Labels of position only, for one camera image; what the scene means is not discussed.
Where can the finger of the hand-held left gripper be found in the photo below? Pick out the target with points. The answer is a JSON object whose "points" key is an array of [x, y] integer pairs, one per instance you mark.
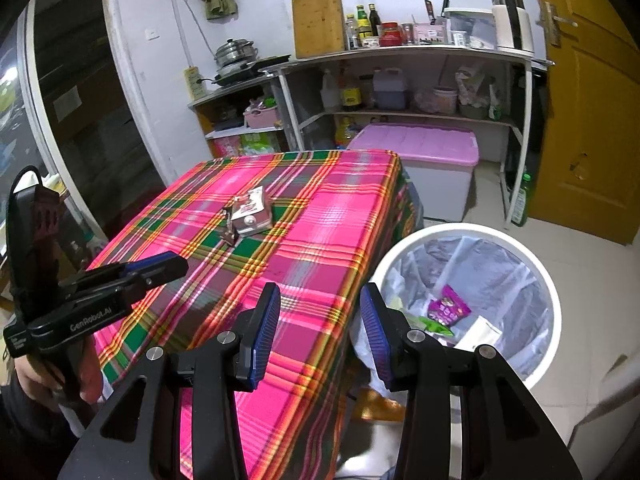
{"points": [[145, 263], [160, 274]]}

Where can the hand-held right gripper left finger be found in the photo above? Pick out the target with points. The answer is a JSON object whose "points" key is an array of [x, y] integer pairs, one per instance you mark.
{"points": [[265, 335]]}

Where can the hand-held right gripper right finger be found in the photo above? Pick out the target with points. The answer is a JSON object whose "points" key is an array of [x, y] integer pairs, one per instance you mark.
{"points": [[375, 345]]}

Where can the green snack packet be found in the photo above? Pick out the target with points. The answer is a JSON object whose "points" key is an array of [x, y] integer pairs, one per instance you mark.
{"points": [[432, 327]]}

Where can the purple snack packet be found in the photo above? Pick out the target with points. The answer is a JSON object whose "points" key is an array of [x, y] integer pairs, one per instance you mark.
{"points": [[447, 307]]}

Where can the white snack wrapper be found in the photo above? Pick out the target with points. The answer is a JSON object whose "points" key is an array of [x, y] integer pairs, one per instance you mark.
{"points": [[477, 332]]}

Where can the white round trash bin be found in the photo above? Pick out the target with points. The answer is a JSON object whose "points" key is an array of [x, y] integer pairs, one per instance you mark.
{"points": [[547, 310]]}

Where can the person's left forearm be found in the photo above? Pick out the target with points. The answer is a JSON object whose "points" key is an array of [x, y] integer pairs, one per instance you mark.
{"points": [[25, 435]]}

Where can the white trash bin with liner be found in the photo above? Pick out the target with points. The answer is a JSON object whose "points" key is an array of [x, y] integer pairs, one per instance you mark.
{"points": [[500, 270]]}

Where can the person's left hand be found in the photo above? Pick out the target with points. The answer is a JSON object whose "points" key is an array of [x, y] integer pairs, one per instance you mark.
{"points": [[94, 370]]}

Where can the small crumpled wrapper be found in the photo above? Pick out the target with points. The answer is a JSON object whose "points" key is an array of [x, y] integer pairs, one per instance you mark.
{"points": [[229, 227]]}

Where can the pink plaid tablecloth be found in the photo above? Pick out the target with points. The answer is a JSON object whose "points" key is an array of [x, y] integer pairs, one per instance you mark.
{"points": [[310, 220]]}

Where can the white framed glass door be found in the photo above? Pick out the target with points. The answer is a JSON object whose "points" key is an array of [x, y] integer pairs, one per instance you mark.
{"points": [[85, 110]]}

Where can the pink packaged goods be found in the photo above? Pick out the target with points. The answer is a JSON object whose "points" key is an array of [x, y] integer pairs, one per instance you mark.
{"points": [[227, 147]]}

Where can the small white shelf unit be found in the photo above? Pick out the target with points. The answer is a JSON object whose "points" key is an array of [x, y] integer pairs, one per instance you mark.
{"points": [[225, 132]]}

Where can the green packaged goods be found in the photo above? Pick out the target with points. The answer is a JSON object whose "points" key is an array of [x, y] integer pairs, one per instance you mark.
{"points": [[260, 143]]}

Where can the pink plastic basket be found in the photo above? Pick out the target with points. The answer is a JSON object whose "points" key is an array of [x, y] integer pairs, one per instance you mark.
{"points": [[261, 117]]}

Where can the yellowed power strip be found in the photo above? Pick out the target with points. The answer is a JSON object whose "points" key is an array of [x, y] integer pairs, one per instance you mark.
{"points": [[195, 82]]}

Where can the green glass bottle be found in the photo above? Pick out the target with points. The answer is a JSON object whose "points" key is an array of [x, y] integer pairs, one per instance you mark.
{"points": [[521, 202]]}

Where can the pink lid storage box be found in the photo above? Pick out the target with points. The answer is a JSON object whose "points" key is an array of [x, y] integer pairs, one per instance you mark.
{"points": [[415, 140]]}

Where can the yellow cooking oil bottle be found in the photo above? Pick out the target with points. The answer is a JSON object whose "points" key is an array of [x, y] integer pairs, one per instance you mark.
{"points": [[346, 134]]}

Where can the steel steamer pot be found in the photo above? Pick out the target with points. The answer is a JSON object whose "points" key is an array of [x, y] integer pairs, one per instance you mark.
{"points": [[235, 52]]}

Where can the black induction cooker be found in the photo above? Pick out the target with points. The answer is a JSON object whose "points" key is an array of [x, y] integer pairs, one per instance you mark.
{"points": [[260, 64]]}

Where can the white plastic bottle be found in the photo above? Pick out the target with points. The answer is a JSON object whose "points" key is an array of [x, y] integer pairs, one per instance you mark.
{"points": [[330, 92]]}

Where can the dark bottle yellow label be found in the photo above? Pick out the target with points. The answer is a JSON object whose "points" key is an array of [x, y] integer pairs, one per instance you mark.
{"points": [[351, 92]]}

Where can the pink plastic bowl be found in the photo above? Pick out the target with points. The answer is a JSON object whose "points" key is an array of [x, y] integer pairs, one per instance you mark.
{"points": [[445, 101]]}

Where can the crumpled plastic bag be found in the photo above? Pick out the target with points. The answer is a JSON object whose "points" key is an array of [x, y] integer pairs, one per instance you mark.
{"points": [[470, 87]]}

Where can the metal kitchen shelf rack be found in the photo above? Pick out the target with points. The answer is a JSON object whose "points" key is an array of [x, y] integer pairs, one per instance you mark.
{"points": [[400, 52]]}

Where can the wooden cutting board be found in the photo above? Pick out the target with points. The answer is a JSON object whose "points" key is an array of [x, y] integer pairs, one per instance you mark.
{"points": [[320, 20]]}

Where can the small clear seasoning bottle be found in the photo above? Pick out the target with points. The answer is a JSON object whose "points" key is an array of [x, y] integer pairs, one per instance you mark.
{"points": [[351, 32]]}

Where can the red jar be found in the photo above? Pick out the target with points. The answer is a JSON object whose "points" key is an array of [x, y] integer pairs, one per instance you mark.
{"points": [[391, 35]]}

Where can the pink knife holder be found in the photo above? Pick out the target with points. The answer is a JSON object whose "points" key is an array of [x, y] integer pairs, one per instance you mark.
{"points": [[430, 32]]}

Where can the green bottle yellow label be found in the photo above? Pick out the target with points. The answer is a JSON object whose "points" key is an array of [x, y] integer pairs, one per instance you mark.
{"points": [[363, 25]]}

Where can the dark glass sauce bottle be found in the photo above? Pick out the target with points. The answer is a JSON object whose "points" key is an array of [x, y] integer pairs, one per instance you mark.
{"points": [[375, 22]]}

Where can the yellow wooden door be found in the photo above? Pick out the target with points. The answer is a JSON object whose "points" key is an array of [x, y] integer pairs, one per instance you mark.
{"points": [[600, 110]]}

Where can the clear plastic container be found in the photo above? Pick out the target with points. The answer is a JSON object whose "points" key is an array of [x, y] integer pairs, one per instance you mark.
{"points": [[472, 27]]}

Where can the white electric kettle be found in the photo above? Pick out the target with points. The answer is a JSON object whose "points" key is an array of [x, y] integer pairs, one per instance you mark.
{"points": [[512, 25]]}

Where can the white wall switch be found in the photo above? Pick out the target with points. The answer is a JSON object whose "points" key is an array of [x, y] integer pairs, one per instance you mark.
{"points": [[152, 34]]}

